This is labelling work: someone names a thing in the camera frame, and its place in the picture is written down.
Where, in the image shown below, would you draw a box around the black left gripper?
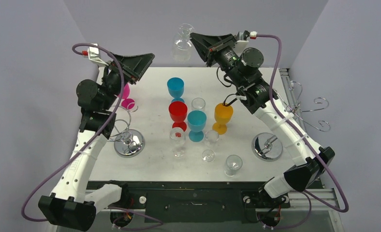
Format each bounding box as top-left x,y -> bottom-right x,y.
101,53 -> 154,111

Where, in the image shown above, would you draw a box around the blue plastic wine glass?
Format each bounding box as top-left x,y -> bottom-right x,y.
167,77 -> 185,103

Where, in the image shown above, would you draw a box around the clear glass tumbler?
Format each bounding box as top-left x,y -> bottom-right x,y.
191,98 -> 206,112

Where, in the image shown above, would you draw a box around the red plastic wine glass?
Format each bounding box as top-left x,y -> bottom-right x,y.
168,101 -> 188,131

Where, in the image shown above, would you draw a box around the orange plastic wine glass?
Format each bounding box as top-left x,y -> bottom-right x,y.
212,103 -> 234,135

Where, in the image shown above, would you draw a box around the teal wine glass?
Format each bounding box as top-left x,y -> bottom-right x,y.
187,110 -> 207,142

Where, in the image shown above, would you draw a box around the clear patterned wine glass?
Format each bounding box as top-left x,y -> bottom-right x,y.
169,127 -> 186,158

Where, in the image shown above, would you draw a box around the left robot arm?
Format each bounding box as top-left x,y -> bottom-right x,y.
38,53 -> 155,232

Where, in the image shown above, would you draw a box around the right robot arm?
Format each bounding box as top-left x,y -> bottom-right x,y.
190,32 -> 335,206

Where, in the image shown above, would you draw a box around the pink plastic wine glass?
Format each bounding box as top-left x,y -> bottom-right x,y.
118,84 -> 137,112

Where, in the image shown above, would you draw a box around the chrome left wine glass rack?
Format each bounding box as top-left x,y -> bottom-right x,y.
107,104 -> 146,158

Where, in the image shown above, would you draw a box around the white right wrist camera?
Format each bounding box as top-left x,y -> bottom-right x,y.
233,30 -> 258,54

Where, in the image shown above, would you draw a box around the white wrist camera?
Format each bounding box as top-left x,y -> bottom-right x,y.
233,30 -> 258,54
81,46 -> 108,67

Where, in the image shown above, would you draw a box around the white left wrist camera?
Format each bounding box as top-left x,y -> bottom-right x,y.
81,46 -> 108,67

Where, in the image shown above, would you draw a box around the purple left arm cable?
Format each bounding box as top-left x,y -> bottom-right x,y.
20,43 -> 164,232

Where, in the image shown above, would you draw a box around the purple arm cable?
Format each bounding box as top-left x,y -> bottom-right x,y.
256,34 -> 350,230
20,43 -> 164,232

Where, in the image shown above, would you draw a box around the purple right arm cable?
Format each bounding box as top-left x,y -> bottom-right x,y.
256,34 -> 350,230

